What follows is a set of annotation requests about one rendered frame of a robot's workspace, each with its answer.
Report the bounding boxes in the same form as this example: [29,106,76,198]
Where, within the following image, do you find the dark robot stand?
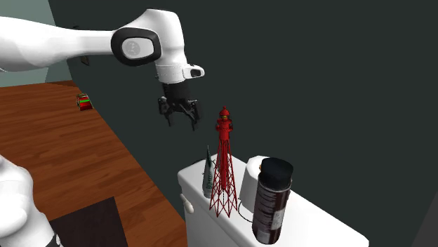
[48,196,129,247]

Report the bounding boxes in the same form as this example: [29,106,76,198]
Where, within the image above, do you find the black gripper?
[157,79,201,132]

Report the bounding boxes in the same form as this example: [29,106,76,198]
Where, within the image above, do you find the grey-green pointed tube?
[201,145,215,199]

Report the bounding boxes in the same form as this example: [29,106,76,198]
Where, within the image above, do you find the red and green box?
[75,93,94,112]

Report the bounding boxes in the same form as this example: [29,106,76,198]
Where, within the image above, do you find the red lattice tower figure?
[208,106,239,218]

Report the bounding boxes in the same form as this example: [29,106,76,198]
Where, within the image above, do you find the white cylinder roll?
[239,155,271,213]

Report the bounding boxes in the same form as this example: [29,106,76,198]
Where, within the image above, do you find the dark spray can black cap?
[251,156,294,245]

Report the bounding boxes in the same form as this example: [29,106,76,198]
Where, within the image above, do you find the white toilet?
[176,153,370,247]

